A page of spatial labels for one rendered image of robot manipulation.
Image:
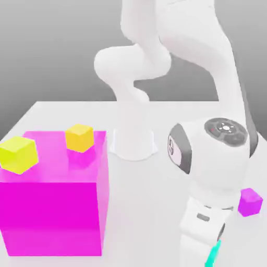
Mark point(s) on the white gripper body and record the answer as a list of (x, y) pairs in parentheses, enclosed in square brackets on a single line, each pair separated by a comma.
[(194, 248)]

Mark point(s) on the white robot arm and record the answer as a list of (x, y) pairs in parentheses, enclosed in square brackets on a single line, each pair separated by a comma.
[(187, 41)]

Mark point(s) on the small purple cube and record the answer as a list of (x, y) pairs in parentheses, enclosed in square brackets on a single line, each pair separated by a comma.
[(249, 203)]

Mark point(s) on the small orange cube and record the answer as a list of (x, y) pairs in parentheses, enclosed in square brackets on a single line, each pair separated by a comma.
[(79, 137)]

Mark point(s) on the small yellow cube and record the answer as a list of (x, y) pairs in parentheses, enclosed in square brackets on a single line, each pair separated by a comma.
[(18, 155)]

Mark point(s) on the large magenta box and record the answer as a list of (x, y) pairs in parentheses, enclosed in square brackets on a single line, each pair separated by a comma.
[(50, 217)]

